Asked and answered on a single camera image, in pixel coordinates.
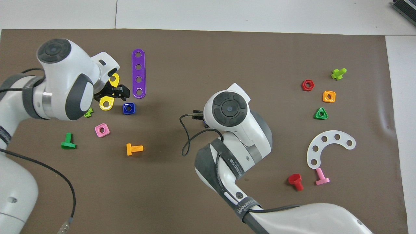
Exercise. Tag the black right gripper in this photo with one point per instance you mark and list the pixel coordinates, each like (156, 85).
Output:
(197, 115)

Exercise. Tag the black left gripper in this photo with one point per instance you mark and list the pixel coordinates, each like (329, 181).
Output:
(109, 92)

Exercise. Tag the blue square nut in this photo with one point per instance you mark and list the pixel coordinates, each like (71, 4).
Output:
(125, 112)

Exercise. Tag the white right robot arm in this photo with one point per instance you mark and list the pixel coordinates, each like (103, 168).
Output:
(247, 130)

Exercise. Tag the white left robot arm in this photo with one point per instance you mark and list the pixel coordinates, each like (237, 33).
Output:
(65, 81)

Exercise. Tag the purple four-hole plate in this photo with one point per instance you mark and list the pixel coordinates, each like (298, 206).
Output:
(138, 73)

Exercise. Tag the yellow three-hole plate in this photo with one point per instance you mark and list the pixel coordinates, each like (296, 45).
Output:
(104, 109)

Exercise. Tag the lime green cross nut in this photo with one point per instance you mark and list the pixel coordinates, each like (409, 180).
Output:
(87, 113)

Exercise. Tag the pink square nut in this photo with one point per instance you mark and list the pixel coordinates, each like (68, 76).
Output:
(97, 131)

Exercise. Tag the brown table mat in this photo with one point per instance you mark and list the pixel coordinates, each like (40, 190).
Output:
(195, 58)

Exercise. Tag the orange plastic bolt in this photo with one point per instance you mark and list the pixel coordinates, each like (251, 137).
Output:
(129, 149)

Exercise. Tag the dark green plastic bolt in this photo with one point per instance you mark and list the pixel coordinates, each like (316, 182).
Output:
(68, 144)

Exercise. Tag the red hex nut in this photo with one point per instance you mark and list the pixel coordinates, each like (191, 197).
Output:
(303, 85)

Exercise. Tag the red plastic bolt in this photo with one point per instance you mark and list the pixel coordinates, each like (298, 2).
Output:
(295, 178)

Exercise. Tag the green triangle nut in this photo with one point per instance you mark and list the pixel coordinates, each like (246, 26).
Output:
(317, 116)

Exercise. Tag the orange square nut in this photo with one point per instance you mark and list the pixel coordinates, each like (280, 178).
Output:
(325, 97)

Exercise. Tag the white curved plate with holes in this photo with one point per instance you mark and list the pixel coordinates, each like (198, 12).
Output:
(330, 137)

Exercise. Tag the pink plastic bolt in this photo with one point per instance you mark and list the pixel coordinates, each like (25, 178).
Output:
(321, 180)

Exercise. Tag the lime green plastic bolt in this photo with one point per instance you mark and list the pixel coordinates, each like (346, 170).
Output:
(338, 74)

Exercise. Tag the grey ribbed device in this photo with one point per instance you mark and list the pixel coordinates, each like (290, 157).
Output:
(406, 8)

